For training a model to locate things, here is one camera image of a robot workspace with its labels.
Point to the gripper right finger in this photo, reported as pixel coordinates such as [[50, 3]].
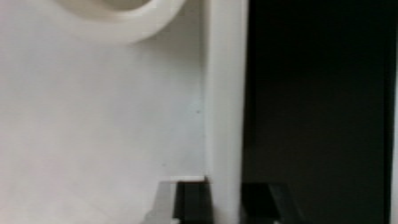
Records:
[[268, 205]]

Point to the white square tabletop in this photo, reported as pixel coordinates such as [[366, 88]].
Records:
[[121, 108]]

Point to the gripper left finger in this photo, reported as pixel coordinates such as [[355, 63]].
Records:
[[181, 205]]

